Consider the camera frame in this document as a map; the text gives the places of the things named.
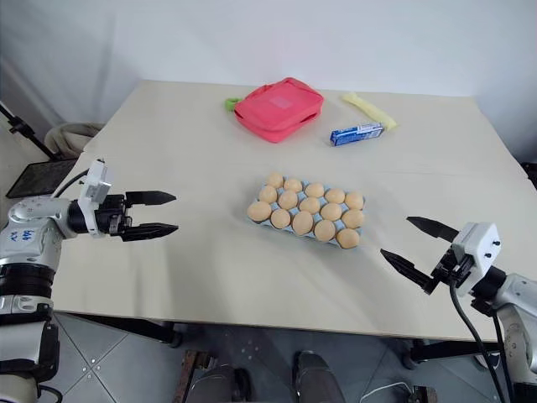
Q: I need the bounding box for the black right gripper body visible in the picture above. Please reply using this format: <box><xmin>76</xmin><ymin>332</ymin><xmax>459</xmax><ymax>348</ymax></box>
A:
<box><xmin>429</xmin><ymin>246</ymin><xmax>473</xmax><ymax>291</ymax></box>

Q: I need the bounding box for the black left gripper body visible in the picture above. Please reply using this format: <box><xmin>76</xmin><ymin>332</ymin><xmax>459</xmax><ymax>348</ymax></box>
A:
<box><xmin>94</xmin><ymin>192</ymin><xmax>136</xmax><ymax>243</ymax></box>

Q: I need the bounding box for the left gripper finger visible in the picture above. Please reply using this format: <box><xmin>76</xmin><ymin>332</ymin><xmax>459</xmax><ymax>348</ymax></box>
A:
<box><xmin>124</xmin><ymin>190</ymin><xmax>178</xmax><ymax>207</ymax></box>
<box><xmin>120</xmin><ymin>222</ymin><xmax>180</xmax><ymax>243</ymax></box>

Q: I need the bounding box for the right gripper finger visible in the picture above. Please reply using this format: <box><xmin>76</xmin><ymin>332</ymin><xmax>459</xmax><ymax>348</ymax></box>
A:
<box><xmin>406</xmin><ymin>216</ymin><xmax>459</xmax><ymax>243</ymax></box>
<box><xmin>379</xmin><ymin>248</ymin><xmax>440</xmax><ymax>296</ymax></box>

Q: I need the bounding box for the blue egg tray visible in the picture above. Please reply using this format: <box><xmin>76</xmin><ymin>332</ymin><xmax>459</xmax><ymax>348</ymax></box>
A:
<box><xmin>244</xmin><ymin>177</ymin><xmax>367</xmax><ymax>253</ymax></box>

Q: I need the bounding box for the black mesh plate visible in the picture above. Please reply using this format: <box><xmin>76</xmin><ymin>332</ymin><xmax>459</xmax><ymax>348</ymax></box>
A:
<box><xmin>5</xmin><ymin>160</ymin><xmax>79</xmax><ymax>200</ymax></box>

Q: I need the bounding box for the beige fabric bag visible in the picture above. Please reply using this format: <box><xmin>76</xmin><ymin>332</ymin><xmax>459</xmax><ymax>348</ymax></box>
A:
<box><xmin>44</xmin><ymin>122</ymin><xmax>107</xmax><ymax>160</ymax></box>

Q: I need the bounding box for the blue white small box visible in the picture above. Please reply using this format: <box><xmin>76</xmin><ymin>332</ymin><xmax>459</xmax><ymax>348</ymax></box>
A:
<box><xmin>329</xmin><ymin>122</ymin><xmax>385</xmax><ymax>149</ymax></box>

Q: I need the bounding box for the black tripod stand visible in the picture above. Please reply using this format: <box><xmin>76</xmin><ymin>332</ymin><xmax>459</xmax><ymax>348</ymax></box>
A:
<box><xmin>0</xmin><ymin>100</ymin><xmax>65</xmax><ymax>163</ymax></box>

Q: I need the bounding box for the rusty metal stand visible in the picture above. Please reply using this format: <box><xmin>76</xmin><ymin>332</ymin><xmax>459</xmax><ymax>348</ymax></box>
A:
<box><xmin>408</xmin><ymin>385</ymin><xmax>438</xmax><ymax>403</ymax></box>
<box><xmin>180</xmin><ymin>349</ymin><xmax>211</xmax><ymax>403</ymax></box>

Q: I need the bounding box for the yellow rolled cloth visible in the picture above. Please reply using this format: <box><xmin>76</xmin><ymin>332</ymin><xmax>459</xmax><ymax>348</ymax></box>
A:
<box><xmin>341</xmin><ymin>92</ymin><xmax>399</xmax><ymax>129</ymax></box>

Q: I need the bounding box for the dark rounded shape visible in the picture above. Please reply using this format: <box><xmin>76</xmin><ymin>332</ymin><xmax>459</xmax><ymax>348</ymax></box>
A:
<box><xmin>190</xmin><ymin>364</ymin><xmax>253</xmax><ymax>403</ymax></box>
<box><xmin>293</xmin><ymin>349</ymin><xmax>343</xmax><ymax>403</ymax></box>

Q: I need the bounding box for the pink zip pouch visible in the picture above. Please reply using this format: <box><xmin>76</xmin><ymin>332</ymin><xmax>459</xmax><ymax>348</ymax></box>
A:
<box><xmin>233</xmin><ymin>76</ymin><xmax>326</xmax><ymax>145</ymax></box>

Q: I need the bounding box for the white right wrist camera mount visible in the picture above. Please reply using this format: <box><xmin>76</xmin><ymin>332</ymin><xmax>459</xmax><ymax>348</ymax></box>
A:
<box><xmin>450</xmin><ymin>222</ymin><xmax>503</xmax><ymax>297</ymax></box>

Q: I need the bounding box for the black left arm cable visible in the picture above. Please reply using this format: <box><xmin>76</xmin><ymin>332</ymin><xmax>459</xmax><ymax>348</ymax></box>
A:
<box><xmin>50</xmin><ymin>169</ymin><xmax>91</xmax><ymax>198</ymax></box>

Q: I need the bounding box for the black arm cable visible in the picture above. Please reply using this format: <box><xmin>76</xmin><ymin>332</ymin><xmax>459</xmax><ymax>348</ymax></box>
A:
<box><xmin>449</xmin><ymin>281</ymin><xmax>515</xmax><ymax>403</ymax></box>
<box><xmin>50</xmin><ymin>169</ymin><xmax>91</xmax><ymax>198</ymax></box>

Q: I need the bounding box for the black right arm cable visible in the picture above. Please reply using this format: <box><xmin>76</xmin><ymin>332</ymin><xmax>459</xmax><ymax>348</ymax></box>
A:
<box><xmin>449</xmin><ymin>281</ymin><xmax>515</xmax><ymax>403</ymax></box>

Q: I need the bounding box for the black table frame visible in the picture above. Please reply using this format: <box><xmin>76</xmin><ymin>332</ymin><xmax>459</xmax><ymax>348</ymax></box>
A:
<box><xmin>53</xmin><ymin>311</ymin><xmax>507</xmax><ymax>370</ymax></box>

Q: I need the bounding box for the black object at wall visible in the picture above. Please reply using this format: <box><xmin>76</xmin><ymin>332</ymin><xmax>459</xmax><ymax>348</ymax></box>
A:
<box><xmin>519</xmin><ymin>160</ymin><xmax>537</xmax><ymax>195</ymax></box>

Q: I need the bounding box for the white floor cable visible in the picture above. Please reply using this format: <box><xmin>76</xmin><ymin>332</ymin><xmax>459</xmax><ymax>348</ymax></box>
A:
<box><xmin>359</xmin><ymin>380</ymin><xmax>410</xmax><ymax>403</ymax></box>

